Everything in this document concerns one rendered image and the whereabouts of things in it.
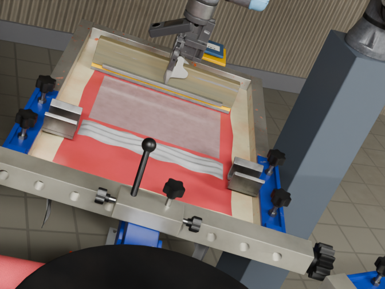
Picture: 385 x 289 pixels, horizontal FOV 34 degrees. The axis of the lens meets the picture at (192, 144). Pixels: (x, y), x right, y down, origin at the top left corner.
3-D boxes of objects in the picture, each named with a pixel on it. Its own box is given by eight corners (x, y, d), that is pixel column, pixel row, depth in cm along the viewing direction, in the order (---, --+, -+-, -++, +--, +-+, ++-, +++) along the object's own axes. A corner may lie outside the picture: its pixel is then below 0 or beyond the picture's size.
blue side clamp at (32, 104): (33, 106, 154) (39, 81, 151) (53, 112, 155) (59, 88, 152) (-6, 175, 129) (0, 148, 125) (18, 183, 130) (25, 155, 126)
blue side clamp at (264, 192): (248, 174, 162) (258, 151, 158) (266, 179, 162) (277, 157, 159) (251, 252, 136) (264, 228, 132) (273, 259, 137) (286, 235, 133)
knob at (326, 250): (292, 256, 133) (306, 230, 129) (317, 264, 134) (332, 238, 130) (295, 281, 127) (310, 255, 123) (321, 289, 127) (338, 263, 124)
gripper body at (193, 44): (199, 66, 171) (215, 26, 165) (168, 54, 170) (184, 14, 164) (200, 54, 178) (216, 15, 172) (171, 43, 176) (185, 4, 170)
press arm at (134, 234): (125, 222, 122) (132, 202, 120) (154, 231, 123) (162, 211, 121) (110, 286, 108) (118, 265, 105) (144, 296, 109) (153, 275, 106)
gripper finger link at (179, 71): (181, 93, 174) (193, 62, 171) (160, 85, 173) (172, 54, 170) (181, 89, 177) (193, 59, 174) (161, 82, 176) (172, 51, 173)
